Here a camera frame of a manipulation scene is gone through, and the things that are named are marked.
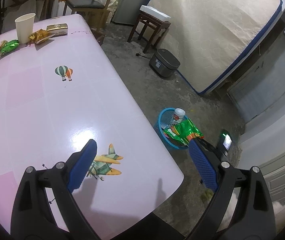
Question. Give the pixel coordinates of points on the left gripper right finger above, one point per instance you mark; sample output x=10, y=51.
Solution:
x=241, y=206

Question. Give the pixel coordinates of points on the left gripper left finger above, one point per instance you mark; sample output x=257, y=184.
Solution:
x=44, y=207

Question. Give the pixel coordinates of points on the green foil snack bag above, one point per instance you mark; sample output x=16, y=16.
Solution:
x=184, y=132

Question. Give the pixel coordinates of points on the white AD milk bottle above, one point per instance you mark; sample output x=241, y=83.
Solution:
x=178, y=116

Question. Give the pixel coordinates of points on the blue trash basket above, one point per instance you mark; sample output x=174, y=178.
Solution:
x=162, y=124

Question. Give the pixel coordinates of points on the black round appliance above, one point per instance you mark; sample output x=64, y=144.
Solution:
x=164, y=62

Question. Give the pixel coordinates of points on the pink patterned tablecloth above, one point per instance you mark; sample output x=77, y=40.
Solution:
x=57, y=96

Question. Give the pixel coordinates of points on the beige mattress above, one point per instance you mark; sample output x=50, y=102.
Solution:
x=210, y=37

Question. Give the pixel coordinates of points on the dark wooden stool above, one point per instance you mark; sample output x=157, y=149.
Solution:
x=152, y=22

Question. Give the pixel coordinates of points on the white box on stool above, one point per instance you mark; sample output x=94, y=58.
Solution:
x=155, y=13

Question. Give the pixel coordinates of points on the green foil wrapper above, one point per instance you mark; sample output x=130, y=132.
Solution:
x=9, y=47

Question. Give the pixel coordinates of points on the gold snack wrapper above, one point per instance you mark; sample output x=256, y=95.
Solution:
x=40, y=36

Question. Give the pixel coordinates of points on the wooden chair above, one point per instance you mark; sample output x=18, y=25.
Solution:
x=88, y=6

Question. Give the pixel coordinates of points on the gold rectangular snack pack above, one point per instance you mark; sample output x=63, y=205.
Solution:
x=58, y=29

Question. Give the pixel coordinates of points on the white paper cup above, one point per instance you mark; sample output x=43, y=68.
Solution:
x=24, y=27

